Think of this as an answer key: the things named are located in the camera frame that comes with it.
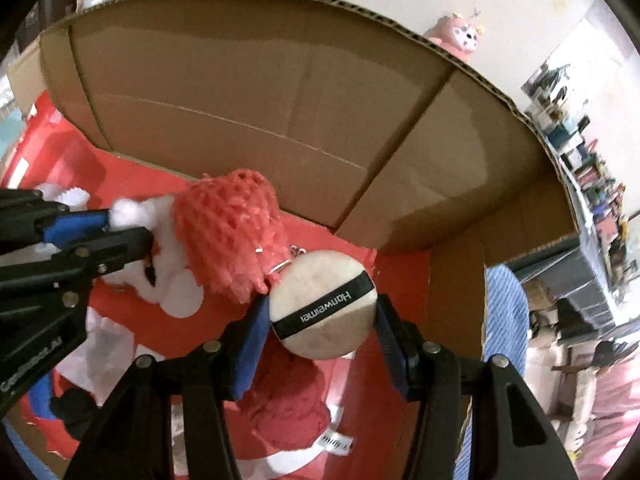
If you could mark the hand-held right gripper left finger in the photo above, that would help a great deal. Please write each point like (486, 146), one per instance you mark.
(250, 345)

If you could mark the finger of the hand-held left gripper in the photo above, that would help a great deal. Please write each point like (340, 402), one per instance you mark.
(75, 222)
(110, 250)

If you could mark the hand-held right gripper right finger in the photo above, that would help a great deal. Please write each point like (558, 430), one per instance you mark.
(391, 352)

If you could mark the white mesh bath pouf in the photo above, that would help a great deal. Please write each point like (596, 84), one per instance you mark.
(135, 212)

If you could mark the round cream powder puff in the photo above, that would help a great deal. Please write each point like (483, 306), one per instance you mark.
(320, 280)

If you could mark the red foam fruit net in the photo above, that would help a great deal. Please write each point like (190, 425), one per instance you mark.
(225, 225)

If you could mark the cardboard box with red lining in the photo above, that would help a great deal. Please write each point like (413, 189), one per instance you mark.
(250, 85)

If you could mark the red towel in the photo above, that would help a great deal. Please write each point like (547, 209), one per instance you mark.
(285, 405)

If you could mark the blue cloth piece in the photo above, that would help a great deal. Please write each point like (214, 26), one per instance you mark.
(40, 400)

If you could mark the white tissue sheet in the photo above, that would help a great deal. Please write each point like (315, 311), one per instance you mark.
(105, 345)

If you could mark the blue textured blanket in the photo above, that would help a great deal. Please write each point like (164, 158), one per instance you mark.
(505, 310)

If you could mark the table with dark cloth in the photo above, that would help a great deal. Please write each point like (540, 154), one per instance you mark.
(595, 290)

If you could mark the row of bottles and toys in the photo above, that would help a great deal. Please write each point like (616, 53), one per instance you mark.
(585, 160)

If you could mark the pink plush toy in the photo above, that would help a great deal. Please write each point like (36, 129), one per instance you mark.
(457, 37)

